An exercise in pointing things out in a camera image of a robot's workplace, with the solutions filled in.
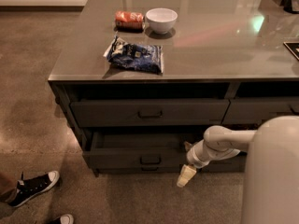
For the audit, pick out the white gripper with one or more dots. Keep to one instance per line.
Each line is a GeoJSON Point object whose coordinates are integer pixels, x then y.
{"type": "Point", "coordinates": [195, 158]}

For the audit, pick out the grey drawer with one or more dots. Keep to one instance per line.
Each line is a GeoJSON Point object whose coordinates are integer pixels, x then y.
{"type": "Point", "coordinates": [148, 112]}
{"type": "Point", "coordinates": [142, 170]}
{"type": "Point", "coordinates": [258, 110]}
{"type": "Point", "coordinates": [136, 150]}
{"type": "Point", "coordinates": [235, 164]}

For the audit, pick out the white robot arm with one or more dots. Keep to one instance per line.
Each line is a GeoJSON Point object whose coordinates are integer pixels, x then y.
{"type": "Point", "coordinates": [271, 184]}

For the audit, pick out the grey drawer cabinet island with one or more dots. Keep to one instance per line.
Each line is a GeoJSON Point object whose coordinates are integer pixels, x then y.
{"type": "Point", "coordinates": [218, 49]}

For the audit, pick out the blue chip bag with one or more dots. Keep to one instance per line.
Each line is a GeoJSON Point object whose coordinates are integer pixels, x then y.
{"type": "Point", "coordinates": [144, 58]}

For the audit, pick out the white ceramic bowl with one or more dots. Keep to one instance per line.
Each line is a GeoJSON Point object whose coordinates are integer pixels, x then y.
{"type": "Point", "coordinates": [161, 20]}

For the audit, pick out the red soda can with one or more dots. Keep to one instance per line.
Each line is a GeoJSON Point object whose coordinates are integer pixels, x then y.
{"type": "Point", "coordinates": [129, 20]}

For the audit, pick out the brown trouser leg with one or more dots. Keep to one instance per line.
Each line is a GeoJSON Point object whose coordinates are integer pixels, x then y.
{"type": "Point", "coordinates": [8, 188]}

